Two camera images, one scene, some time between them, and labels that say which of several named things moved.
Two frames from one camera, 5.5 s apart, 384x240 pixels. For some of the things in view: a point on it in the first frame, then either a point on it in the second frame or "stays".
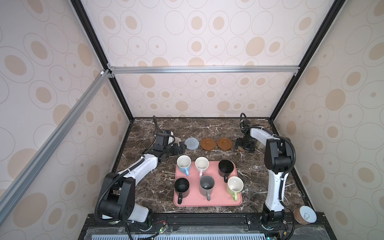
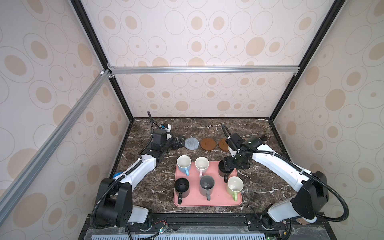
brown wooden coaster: x=208 y=144 stays
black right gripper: x=239 y=143 → x=228 y=165
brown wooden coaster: x=224 y=143 stays
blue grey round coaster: x=191 y=143 stays
